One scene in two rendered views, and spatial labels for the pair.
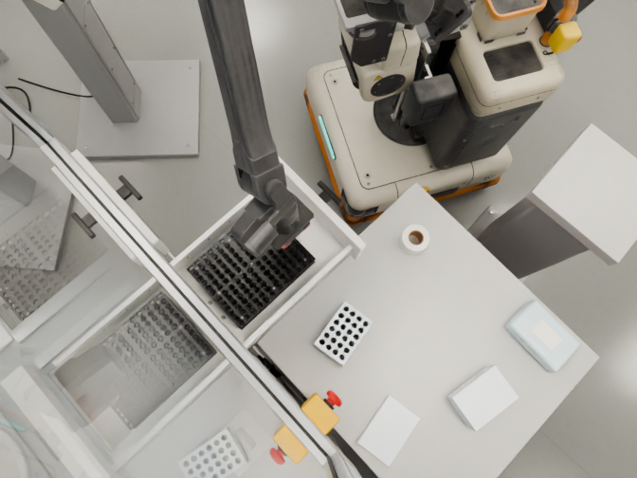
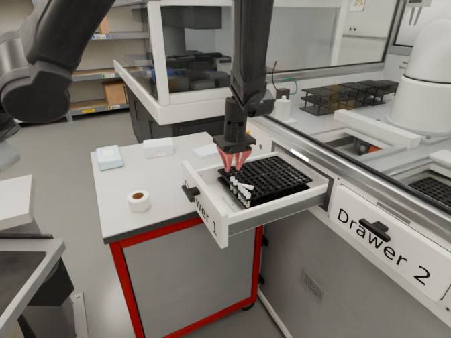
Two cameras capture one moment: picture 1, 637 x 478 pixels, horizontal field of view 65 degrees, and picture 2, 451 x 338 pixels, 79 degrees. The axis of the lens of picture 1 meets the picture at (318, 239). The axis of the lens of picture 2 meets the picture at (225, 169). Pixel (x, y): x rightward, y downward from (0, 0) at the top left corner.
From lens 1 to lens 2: 1.16 m
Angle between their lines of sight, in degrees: 74
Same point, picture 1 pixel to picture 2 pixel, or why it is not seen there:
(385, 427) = (209, 149)
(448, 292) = (139, 182)
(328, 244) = not seen: hidden behind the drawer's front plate
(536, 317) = (105, 157)
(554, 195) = (17, 206)
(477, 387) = (159, 145)
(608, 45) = not seen: outside the picture
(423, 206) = (113, 221)
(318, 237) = not seen: hidden behind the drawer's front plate
